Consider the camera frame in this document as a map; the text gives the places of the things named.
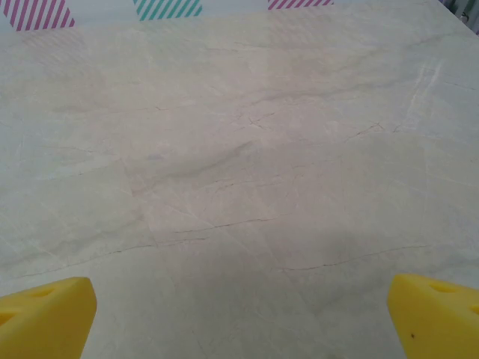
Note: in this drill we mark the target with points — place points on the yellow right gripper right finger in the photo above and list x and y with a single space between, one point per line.
438 321

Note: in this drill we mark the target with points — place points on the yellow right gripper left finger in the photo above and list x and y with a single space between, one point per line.
41 321

